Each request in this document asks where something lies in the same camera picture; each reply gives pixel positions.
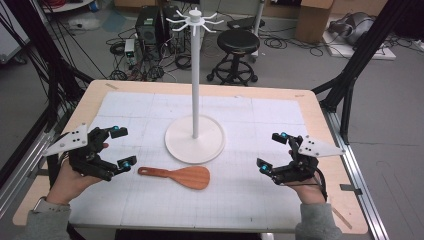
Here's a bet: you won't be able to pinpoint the white round table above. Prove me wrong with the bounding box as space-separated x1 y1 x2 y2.
40 0 97 15

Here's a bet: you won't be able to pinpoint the black tape piece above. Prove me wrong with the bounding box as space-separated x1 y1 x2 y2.
339 183 364 197

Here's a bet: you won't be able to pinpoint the flat black device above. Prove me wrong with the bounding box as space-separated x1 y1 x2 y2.
226 15 266 31

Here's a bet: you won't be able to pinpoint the white post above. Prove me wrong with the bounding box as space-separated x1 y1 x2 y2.
250 0 267 63

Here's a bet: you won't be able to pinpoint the person's left hand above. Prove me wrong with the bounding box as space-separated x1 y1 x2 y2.
45 142 111 206

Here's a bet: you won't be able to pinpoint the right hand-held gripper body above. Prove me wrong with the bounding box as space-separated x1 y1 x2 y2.
272 134 346 186

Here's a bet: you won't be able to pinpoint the white hook rack stand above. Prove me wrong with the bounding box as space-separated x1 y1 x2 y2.
164 7 227 165

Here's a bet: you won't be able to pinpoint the black floor cables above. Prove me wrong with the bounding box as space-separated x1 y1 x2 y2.
259 29 325 58

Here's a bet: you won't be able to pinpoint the white grid mat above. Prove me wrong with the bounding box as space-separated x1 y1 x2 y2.
68 91 312 233

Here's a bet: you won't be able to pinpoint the wooden rice spatula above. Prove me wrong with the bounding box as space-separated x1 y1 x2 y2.
137 165 212 191

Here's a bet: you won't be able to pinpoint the black metal frame stand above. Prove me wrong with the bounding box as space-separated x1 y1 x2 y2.
0 0 95 134
311 0 418 146

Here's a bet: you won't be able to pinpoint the grey backpack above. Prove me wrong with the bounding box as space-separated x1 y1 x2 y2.
327 11 377 47

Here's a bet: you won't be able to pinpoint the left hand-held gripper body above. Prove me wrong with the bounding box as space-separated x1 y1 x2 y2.
42 123 117 183

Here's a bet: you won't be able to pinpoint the white floor board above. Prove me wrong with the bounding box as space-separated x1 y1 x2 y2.
321 31 398 62

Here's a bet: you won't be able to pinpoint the black computer tower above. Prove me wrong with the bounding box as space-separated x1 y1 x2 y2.
134 5 186 56

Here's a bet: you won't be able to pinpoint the aluminium rail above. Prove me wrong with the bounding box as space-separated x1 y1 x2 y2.
321 107 390 240
0 127 57 218

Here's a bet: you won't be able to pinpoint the small grey power supply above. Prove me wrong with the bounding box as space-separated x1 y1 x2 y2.
123 38 137 67

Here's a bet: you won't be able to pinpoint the cardboard box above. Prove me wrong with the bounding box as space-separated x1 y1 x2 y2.
294 0 335 45

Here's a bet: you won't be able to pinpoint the black round stool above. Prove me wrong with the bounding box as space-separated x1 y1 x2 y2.
205 28 262 87

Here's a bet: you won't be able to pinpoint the person's right hand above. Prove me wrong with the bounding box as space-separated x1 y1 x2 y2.
287 149 328 206

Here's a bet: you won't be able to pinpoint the black cable coil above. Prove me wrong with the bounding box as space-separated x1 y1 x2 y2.
174 52 193 71
109 41 127 57

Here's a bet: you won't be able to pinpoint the beige wrist watch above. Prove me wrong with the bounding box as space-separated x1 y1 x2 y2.
31 195 72 215

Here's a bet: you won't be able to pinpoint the thin wooden strip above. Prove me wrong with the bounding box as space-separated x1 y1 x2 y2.
331 206 354 231

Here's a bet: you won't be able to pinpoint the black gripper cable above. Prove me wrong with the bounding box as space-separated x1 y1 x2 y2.
313 165 330 203

